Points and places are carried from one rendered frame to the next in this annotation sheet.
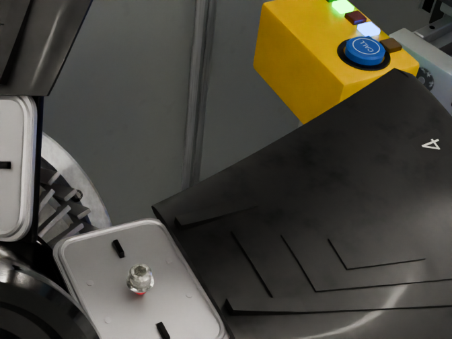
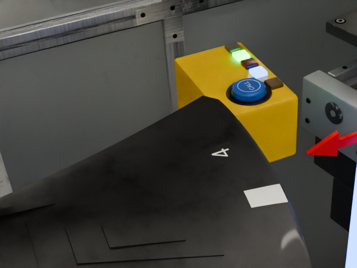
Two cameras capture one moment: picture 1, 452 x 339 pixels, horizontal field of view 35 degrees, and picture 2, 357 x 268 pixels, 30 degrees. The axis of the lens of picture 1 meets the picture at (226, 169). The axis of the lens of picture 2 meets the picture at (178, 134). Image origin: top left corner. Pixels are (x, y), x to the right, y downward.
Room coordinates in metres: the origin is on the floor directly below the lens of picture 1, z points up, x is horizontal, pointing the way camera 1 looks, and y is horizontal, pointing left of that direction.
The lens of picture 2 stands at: (-0.06, -0.21, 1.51)
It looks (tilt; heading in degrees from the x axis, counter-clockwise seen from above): 36 degrees down; 15
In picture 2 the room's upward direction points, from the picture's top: 5 degrees counter-clockwise
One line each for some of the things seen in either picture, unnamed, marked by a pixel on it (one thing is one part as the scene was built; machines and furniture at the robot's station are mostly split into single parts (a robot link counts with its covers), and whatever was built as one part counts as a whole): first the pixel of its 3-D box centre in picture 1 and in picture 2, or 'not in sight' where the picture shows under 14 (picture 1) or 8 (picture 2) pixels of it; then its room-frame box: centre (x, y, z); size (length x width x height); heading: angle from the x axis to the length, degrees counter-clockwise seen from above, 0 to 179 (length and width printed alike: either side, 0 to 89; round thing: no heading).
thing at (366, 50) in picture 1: (364, 52); (248, 90); (0.62, -0.12, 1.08); 0.04 x 0.04 x 0.02
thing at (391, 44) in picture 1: (390, 45); (273, 83); (0.64, -0.15, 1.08); 0.02 x 0.02 x 0.01; 34
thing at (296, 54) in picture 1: (329, 69); (234, 109); (0.66, -0.10, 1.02); 0.16 x 0.10 x 0.11; 34
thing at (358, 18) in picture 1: (355, 17); (249, 63); (0.68, -0.12, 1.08); 0.02 x 0.02 x 0.01; 34
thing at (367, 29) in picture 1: (368, 29); (258, 72); (0.66, -0.13, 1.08); 0.02 x 0.02 x 0.01; 34
